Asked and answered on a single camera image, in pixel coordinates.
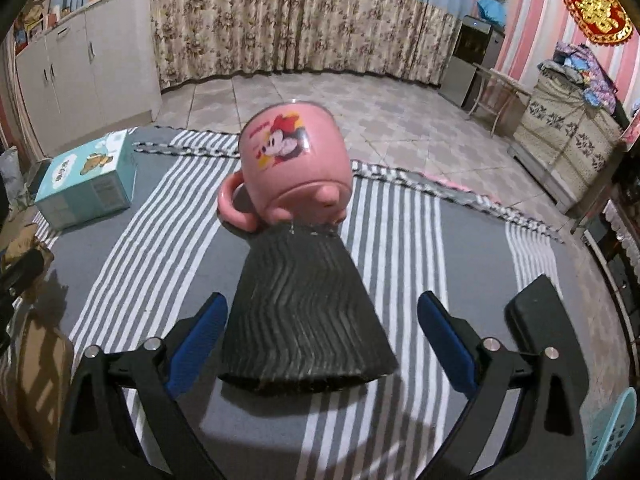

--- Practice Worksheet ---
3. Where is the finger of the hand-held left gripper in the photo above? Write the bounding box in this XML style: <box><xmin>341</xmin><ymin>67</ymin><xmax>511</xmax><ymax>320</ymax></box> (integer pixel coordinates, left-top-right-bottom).
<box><xmin>0</xmin><ymin>249</ymin><xmax>46</xmax><ymax>293</ymax></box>

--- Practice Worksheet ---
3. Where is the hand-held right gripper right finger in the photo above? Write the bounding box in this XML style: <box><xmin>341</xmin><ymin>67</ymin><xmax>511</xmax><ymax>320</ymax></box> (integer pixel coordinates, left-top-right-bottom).
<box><xmin>417</xmin><ymin>290</ymin><xmax>588</xmax><ymax>480</ymax></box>

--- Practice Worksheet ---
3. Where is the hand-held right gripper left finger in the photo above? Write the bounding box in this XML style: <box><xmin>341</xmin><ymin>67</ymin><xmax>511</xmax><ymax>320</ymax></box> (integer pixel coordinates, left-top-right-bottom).
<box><xmin>55</xmin><ymin>291</ymin><xmax>230</xmax><ymax>480</ymax></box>

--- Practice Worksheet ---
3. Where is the black corrugated cup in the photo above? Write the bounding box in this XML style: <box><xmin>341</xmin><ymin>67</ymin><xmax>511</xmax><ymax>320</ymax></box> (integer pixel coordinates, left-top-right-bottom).
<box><xmin>218</xmin><ymin>222</ymin><xmax>399</xmax><ymax>395</ymax></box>

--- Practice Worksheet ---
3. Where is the teal plastic basket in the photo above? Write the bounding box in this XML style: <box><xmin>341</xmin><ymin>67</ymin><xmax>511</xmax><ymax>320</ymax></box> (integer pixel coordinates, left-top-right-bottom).
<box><xmin>585</xmin><ymin>387</ymin><xmax>640</xmax><ymax>480</ymax></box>

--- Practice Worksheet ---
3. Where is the crumpled brown paper ball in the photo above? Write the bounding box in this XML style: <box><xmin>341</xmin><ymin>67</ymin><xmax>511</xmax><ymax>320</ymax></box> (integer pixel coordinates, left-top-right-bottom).
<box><xmin>0</xmin><ymin>221</ymin><xmax>53</xmax><ymax>267</ymax></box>

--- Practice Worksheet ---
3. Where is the grey striped blanket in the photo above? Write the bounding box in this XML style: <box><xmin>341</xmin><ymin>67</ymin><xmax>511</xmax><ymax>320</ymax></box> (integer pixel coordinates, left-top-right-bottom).
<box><xmin>0</xmin><ymin>127</ymin><xmax>626</xmax><ymax>480</ymax></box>

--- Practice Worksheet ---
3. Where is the white plastic sack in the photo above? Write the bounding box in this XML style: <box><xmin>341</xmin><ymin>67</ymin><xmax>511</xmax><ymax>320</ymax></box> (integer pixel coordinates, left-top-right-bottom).
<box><xmin>0</xmin><ymin>147</ymin><xmax>26</xmax><ymax>206</ymax></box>

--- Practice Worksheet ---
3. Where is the teal tissue box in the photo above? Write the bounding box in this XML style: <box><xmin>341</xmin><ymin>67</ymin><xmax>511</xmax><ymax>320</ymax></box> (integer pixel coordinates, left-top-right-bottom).
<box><xmin>34</xmin><ymin>129</ymin><xmax>138</xmax><ymax>232</ymax></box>

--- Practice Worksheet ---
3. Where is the pink cartoon mug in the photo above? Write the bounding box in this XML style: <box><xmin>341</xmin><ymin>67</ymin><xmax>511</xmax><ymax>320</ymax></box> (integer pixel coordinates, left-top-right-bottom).
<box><xmin>218</xmin><ymin>102</ymin><xmax>353</xmax><ymax>233</ymax></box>

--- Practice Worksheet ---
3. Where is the table with lace cloth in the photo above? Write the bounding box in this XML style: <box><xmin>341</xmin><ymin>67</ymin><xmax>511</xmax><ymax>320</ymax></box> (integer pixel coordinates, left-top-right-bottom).
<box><xmin>585</xmin><ymin>195</ymin><xmax>640</xmax><ymax>306</ymax></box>

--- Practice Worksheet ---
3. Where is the white cabinet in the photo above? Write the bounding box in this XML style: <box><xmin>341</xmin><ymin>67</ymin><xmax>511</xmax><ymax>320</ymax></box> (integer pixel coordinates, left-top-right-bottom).
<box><xmin>15</xmin><ymin>0</ymin><xmax>163</xmax><ymax>161</ymax></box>

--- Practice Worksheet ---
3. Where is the cabinet with floral cover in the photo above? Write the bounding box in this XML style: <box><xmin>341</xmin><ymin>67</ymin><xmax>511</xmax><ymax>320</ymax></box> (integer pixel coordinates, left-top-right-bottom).
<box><xmin>510</xmin><ymin>72</ymin><xmax>626</xmax><ymax>211</ymax></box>

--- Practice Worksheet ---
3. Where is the folding table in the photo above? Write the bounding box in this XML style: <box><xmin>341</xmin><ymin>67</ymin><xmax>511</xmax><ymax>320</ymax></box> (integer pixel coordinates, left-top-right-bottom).
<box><xmin>462</xmin><ymin>62</ymin><xmax>533</xmax><ymax>136</ymax></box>

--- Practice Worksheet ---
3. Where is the water dispenser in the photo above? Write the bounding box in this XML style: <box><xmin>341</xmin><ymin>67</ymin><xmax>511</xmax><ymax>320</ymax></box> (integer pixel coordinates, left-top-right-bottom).
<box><xmin>440</xmin><ymin>16</ymin><xmax>506</xmax><ymax>108</ymax></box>

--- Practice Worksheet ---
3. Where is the pile of clothes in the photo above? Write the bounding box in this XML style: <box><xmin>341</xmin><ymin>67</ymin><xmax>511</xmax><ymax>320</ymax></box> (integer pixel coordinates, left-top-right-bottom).
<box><xmin>537</xmin><ymin>42</ymin><xmax>628</xmax><ymax>111</ymax></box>

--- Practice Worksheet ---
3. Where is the floral curtain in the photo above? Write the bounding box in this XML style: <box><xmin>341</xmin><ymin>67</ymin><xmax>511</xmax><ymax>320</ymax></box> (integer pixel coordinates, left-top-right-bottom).
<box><xmin>150</xmin><ymin>0</ymin><xmax>463</xmax><ymax>93</ymax></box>

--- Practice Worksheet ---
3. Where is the blue bag on dispenser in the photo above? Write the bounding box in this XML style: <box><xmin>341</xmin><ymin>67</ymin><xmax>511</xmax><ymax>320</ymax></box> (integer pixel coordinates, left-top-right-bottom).
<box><xmin>476</xmin><ymin>0</ymin><xmax>508</xmax><ymax>26</ymax></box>

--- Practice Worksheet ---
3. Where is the red gold wall decoration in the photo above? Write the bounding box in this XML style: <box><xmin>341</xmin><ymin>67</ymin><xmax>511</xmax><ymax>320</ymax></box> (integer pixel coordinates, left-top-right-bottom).
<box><xmin>559</xmin><ymin>0</ymin><xmax>635</xmax><ymax>46</ymax></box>

